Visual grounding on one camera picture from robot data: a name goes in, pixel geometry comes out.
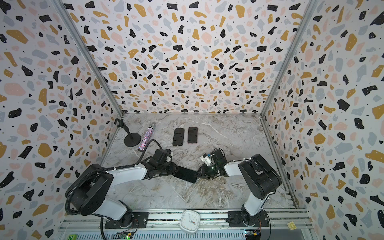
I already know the black round microphone stand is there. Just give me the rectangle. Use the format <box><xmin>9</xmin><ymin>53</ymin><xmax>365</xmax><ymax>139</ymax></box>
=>
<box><xmin>114</xmin><ymin>119</ymin><xmax>142</xmax><ymax>147</ymax></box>

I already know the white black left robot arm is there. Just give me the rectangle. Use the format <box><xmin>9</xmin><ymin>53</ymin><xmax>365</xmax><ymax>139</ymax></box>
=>
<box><xmin>65</xmin><ymin>149</ymin><xmax>177</xmax><ymax>221</ymax></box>

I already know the pink silicone phone case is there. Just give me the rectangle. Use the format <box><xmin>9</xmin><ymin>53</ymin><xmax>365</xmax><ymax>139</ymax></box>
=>
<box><xmin>187</xmin><ymin>126</ymin><xmax>199</xmax><ymax>145</ymax></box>

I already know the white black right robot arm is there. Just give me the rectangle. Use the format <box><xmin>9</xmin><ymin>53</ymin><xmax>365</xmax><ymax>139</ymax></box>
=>
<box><xmin>195</xmin><ymin>148</ymin><xmax>282</xmax><ymax>217</ymax></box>

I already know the aluminium frame post left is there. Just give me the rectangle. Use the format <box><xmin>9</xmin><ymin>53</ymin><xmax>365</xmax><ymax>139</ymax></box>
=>
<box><xmin>51</xmin><ymin>0</ymin><xmax>124</xmax><ymax>118</ymax></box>

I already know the purple glitter microphone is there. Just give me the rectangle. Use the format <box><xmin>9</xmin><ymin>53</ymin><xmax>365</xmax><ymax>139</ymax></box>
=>
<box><xmin>138</xmin><ymin>123</ymin><xmax>156</xmax><ymax>152</ymax></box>

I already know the aluminium frame post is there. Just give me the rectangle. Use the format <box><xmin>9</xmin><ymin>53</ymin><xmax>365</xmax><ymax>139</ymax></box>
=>
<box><xmin>51</xmin><ymin>0</ymin><xmax>124</xmax><ymax>118</ymax></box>
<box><xmin>261</xmin><ymin>0</ymin><xmax>319</xmax><ymax>119</ymax></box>

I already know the blue smartphone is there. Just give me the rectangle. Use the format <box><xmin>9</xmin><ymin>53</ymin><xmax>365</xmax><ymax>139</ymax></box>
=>
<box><xmin>174</xmin><ymin>167</ymin><xmax>198</xmax><ymax>184</ymax></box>

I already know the black phone case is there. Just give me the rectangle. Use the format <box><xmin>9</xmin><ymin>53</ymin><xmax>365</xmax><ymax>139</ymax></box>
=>
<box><xmin>172</xmin><ymin>128</ymin><xmax>185</xmax><ymax>147</ymax></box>

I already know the white square clock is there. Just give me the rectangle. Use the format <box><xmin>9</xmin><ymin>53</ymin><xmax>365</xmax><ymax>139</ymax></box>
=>
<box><xmin>179</xmin><ymin>210</ymin><xmax>201</xmax><ymax>234</ymax></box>

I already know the black corrugated cable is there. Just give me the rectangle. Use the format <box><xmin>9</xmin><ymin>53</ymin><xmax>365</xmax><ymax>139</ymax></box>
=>
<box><xmin>64</xmin><ymin>139</ymin><xmax>164</xmax><ymax>240</ymax></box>

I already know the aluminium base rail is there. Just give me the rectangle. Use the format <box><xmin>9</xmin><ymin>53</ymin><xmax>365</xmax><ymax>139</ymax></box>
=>
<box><xmin>57</xmin><ymin>209</ymin><xmax>317</xmax><ymax>240</ymax></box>

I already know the aluminium frame post right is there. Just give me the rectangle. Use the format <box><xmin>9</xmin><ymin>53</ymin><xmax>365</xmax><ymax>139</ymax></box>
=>
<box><xmin>261</xmin><ymin>0</ymin><xmax>319</xmax><ymax>119</ymax></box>

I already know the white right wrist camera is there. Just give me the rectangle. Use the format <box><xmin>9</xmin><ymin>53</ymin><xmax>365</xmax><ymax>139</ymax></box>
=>
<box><xmin>200</xmin><ymin>154</ymin><xmax>212</xmax><ymax>167</ymax></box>

